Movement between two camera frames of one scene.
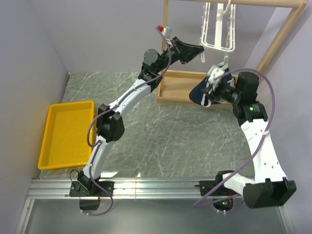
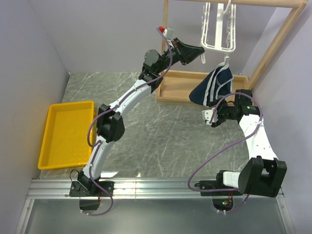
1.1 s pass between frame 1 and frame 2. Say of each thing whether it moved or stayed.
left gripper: stayed
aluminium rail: stayed
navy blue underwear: stayed
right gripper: moved
